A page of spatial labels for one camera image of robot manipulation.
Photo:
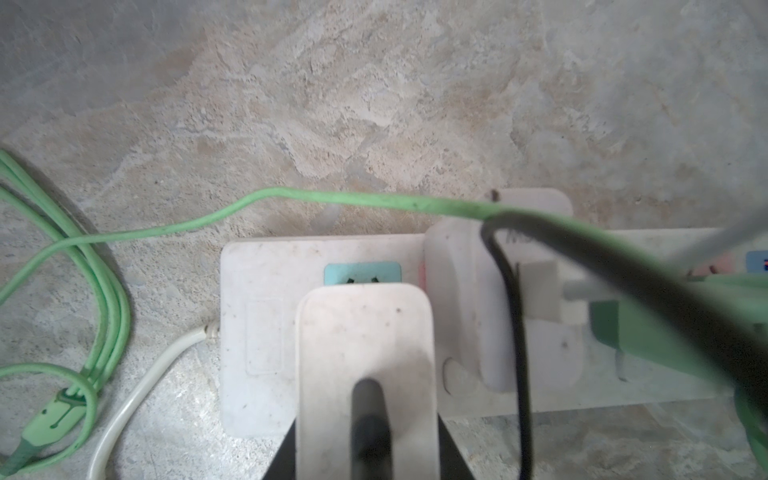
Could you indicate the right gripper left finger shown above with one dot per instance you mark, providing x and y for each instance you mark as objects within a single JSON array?
[{"x": 283, "y": 464}]

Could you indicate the long multicolour power strip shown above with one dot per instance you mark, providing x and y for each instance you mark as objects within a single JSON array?
[{"x": 264, "y": 280}]

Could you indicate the green charger plug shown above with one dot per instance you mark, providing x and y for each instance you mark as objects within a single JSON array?
[{"x": 635, "y": 331}]

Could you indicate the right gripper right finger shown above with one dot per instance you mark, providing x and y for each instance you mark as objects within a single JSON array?
[{"x": 452, "y": 464}]

